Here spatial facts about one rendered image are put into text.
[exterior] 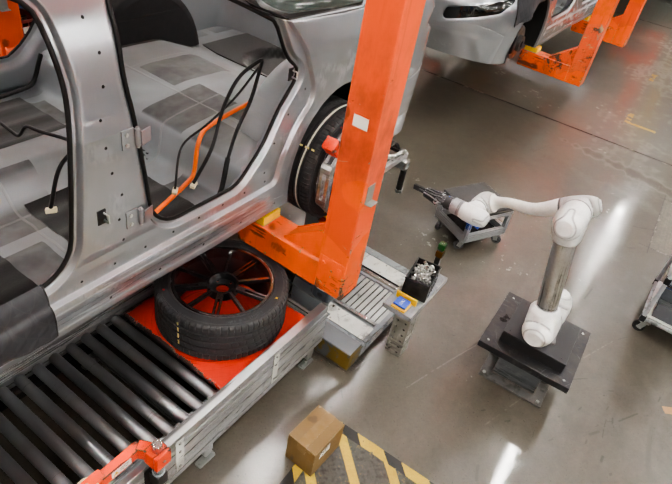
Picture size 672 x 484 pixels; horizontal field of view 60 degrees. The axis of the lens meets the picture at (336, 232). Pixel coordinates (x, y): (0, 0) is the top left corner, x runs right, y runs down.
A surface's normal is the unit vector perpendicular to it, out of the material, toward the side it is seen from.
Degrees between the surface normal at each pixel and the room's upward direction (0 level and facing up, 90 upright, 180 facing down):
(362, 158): 90
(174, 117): 7
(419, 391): 0
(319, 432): 0
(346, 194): 90
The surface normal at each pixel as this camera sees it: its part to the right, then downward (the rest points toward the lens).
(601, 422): 0.15, -0.78
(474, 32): -0.03, 0.62
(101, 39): 0.79, 0.18
